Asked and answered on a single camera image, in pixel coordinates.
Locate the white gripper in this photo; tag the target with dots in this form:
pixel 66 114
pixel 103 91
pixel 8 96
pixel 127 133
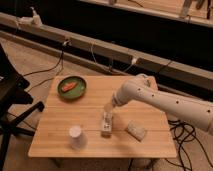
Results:
pixel 119 98

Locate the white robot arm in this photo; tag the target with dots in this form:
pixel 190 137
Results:
pixel 194 111

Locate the wooden table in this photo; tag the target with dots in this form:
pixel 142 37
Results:
pixel 52 136

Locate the green plate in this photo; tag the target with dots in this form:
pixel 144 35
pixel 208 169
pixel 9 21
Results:
pixel 76 92

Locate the beige sponge block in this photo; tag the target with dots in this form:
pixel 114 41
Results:
pixel 136 130

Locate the white paper cup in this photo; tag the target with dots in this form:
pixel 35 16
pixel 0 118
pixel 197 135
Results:
pixel 78 139

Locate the orange carrot piece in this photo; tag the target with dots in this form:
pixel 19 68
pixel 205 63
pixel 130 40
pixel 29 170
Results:
pixel 69 86

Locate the black office chair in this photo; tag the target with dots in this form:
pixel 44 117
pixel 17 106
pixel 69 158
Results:
pixel 12 91

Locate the white plug on rail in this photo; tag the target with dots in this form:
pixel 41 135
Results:
pixel 134 61

